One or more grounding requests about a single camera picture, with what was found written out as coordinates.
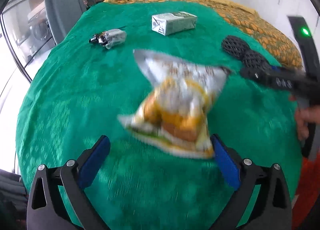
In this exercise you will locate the washing machine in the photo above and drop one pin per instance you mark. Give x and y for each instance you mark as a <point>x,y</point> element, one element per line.
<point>38,26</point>

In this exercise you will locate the white green milk carton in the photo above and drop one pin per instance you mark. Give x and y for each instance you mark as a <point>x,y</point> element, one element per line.
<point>173,22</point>

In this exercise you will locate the person's right hand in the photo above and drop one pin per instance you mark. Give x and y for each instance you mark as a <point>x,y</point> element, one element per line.
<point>303,117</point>

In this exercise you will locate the orange floral quilt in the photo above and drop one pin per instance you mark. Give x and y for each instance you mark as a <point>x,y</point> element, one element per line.
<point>249,22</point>

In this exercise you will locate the yellow oatmeal snack bag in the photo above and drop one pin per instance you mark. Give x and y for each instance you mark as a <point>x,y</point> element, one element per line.
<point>173,117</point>

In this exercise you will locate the crumpled silver wrapper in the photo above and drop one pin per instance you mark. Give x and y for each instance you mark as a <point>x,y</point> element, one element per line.
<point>109,39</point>

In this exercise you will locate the green satin bed cover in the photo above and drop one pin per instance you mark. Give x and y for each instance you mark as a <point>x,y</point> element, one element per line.
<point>82,88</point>

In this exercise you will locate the black foam net sleeve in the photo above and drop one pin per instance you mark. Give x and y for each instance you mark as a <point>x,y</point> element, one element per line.
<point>240,50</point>

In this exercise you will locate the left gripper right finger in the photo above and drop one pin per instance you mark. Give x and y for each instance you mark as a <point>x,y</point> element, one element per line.
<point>272,208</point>

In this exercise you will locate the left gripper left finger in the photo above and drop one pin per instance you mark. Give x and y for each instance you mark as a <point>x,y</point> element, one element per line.
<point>46,209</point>

